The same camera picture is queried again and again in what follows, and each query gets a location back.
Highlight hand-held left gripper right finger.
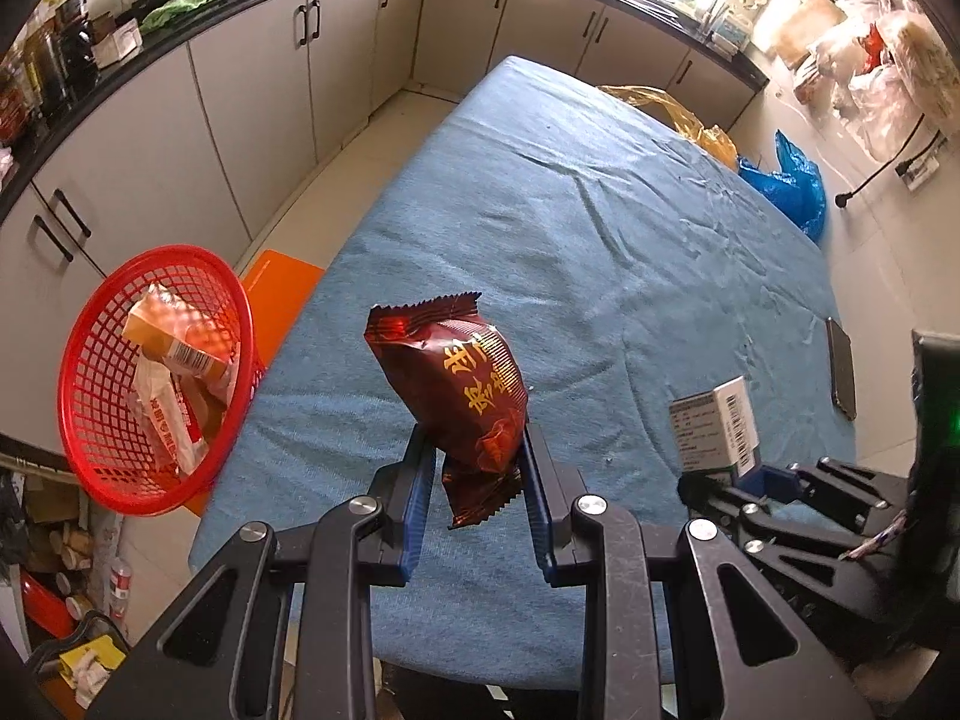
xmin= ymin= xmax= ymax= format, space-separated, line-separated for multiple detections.
xmin=520 ymin=424 xmax=875 ymax=720

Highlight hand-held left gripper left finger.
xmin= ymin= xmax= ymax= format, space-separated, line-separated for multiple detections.
xmin=86 ymin=424 xmax=437 ymax=720

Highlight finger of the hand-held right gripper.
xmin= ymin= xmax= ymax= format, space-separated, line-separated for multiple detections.
xmin=739 ymin=456 xmax=912 ymax=537
xmin=677 ymin=471 xmax=901 ymax=662

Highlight small white green box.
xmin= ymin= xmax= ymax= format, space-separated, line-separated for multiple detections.
xmin=669 ymin=376 xmax=766 ymax=477

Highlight dark red snack packet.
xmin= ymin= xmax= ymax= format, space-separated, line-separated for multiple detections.
xmin=365 ymin=292 xmax=528 ymax=530

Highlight white red printed packet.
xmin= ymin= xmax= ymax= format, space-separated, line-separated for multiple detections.
xmin=133 ymin=356 xmax=215 ymax=475

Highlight orange yellow packet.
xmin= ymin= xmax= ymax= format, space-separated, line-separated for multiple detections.
xmin=120 ymin=283 xmax=241 ymax=402

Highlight red plastic mesh basket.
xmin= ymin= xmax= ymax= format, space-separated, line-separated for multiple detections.
xmin=58 ymin=245 xmax=267 ymax=517

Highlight black phone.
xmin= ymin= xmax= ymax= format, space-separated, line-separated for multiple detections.
xmin=825 ymin=316 xmax=858 ymax=421

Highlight orange plastic stool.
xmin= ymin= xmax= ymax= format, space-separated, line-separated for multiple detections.
xmin=180 ymin=249 xmax=325 ymax=517

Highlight blue plastic bag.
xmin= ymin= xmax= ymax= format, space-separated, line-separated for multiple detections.
xmin=739 ymin=130 xmax=827 ymax=242

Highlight white power strip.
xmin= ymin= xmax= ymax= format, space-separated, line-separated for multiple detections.
xmin=896 ymin=133 xmax=944 ymax=193

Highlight red white can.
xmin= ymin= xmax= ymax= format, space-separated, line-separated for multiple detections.
xmin=109 ymin=556 xmax=134 ymax=622

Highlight orange plastic bag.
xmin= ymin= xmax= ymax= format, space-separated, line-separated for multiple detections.
xmin=677 ymin=122 xmax=740 ymax=170

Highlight red box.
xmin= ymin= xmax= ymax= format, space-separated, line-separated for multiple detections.
xmin=21 ymin=568 xmax=76 ymax=638

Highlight hanging clear plastic bags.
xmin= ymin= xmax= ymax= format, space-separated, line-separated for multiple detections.
xmin=795 ymin=0 xmax=960 ymax=162

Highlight yellow plastic bag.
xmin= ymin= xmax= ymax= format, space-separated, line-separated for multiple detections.
xmin=598 ymin=84 xmax=707 ymax=137

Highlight wooden cutting board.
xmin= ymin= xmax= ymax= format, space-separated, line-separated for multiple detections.
xmin=752 ymin=0 xmax=848 ymax=70

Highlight beige kitchen cabinets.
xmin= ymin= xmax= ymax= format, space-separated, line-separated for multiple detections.
xmin=0 ymin=0 xmax=770 ymax=466

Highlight black kitchen countertop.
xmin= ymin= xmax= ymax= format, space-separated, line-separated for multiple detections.
xmin=0 ymin=0 xmax=771 ymax=203

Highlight green cloth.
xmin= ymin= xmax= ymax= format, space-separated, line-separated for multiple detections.
xmin=141 ymin=0 xmax=219 ymax=32

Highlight striped braided cable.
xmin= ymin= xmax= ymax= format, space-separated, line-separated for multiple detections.
xmin=838 ymin=508 xmax=912 ymax=562

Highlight black cable with plug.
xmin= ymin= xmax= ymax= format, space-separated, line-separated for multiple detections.
xmin=835 ymin=114 xmax=925 ymax=209

